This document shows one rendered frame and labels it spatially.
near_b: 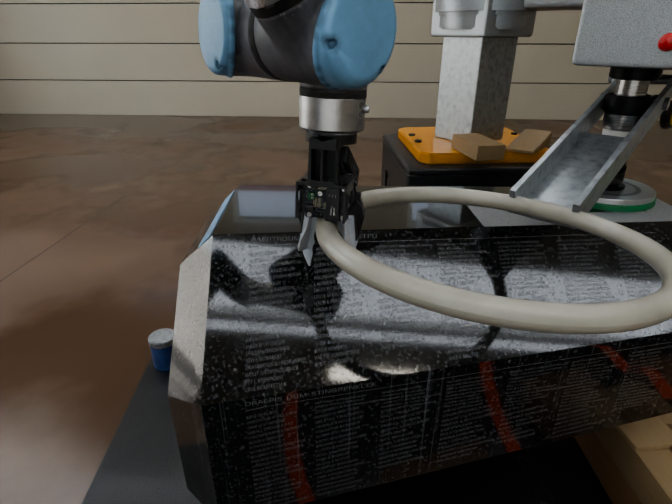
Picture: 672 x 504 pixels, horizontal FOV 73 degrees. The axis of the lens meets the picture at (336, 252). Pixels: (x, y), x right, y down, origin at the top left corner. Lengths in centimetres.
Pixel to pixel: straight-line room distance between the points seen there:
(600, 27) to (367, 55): 81
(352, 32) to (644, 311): 38
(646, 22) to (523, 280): 55
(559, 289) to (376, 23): 73
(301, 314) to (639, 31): 86
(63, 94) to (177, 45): 198
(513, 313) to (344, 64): 27
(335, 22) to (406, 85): 664
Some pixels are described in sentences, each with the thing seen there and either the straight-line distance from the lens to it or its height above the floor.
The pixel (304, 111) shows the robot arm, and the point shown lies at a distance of 63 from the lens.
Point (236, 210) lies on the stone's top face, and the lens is 107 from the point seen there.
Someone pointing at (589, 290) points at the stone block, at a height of 70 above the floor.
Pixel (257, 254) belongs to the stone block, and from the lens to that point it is 93.
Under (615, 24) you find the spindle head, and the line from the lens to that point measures 117.
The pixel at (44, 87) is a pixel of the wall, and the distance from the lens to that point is 851.
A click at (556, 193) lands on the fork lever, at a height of 89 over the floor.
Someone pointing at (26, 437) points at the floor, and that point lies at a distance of 187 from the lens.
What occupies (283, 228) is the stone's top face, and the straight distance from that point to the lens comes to 96.
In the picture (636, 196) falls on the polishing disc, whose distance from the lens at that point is 126.
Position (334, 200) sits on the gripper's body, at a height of 97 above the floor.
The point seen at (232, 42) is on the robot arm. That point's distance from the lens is 52.
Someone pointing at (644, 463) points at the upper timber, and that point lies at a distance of 144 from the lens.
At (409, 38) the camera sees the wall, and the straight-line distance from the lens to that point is 699.
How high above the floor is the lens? 117
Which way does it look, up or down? 26 degrees down
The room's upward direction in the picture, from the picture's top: straight up
